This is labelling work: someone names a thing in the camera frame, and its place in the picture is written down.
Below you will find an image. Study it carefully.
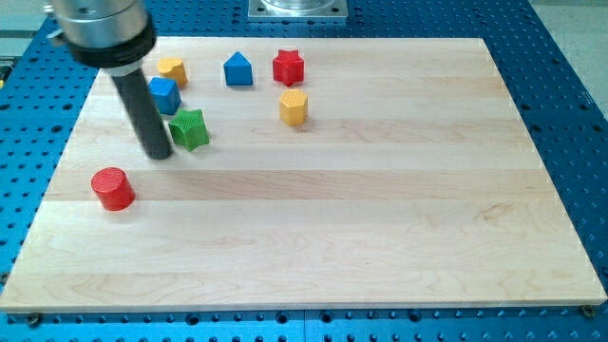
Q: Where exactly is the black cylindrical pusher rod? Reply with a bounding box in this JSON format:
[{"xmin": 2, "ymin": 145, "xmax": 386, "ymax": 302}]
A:
[{"xmin": 112, "ymin": 68, "xmax": 173, "ymax": 161}]

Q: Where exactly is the green star block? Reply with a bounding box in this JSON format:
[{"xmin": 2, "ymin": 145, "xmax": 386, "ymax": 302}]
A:
[{"xmin": 168, "ymin": 109, "xmax": 210, "ymax": 152}]

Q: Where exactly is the yellow heart block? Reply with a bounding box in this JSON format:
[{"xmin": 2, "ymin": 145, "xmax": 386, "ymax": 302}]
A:
[{"xmin": 157, "ymin": 57, "xmax": 188, "ymax": 86}]

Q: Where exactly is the red star block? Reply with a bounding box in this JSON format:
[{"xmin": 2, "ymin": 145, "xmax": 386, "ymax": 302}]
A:
[{"xmin": 273, "ymin": 49, "xmax": 305, "ymax": 86}]

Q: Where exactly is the blue cube block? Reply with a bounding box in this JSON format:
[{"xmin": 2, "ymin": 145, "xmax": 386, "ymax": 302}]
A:
[{"xmin": 148, "ymin": 77, "xmax": 181, "ymax": 116}]

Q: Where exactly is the red cylinder block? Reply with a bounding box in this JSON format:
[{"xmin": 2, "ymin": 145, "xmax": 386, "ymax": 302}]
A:
[{"xmin": 90, "ymin": 167, "xmax": 136, "ymax": 211}]

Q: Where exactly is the blue triangle block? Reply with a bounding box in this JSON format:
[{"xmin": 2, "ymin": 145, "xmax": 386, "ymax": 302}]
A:
[{"xmin": 223, "ymin": 51, "xmax": 253, "ymax": 86}]

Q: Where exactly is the yellow hexagon block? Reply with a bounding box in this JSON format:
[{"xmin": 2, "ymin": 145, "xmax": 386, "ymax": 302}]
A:
[{"xmin": 279, "ymin": 89, "xmax": 308, "ymax": 126}]

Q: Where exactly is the wooden board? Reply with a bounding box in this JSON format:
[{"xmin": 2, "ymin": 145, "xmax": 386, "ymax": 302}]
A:
[{"xmin": 1, "ymin": 37, "xmax": 606, "ymax": 314}]

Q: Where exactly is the left board clamp screw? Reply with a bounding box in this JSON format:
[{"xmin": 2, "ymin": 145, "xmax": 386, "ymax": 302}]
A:
[{"xmin": 25, "ymin": 313, "xmax": 43, "ymax": 328}]

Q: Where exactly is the board clamp screw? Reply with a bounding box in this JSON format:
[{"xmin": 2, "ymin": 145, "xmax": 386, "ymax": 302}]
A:
[
  {"xmin": 25, "ymin": 313, "xmax": 43, "ymax": 328},
  {"xmin": 579, "ymin": 305, "xmax": 597, "ymax": 318}
]

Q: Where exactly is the right board clamp screw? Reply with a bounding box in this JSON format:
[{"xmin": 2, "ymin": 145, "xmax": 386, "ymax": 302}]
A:
[{"xmin": 579, "ymin": 305, "xmax": 597, "ymax": 318}]

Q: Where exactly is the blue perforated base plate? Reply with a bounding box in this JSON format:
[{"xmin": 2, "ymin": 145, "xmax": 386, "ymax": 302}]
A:
[{"xmin": 1, "ymin": 1, "xmax": 607, "ymax": 341}]

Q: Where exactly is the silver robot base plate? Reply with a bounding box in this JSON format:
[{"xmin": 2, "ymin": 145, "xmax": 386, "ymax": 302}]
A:
[{"xmin": 248, "ymin": 0, "xmax": 349, "ymax": 22}]

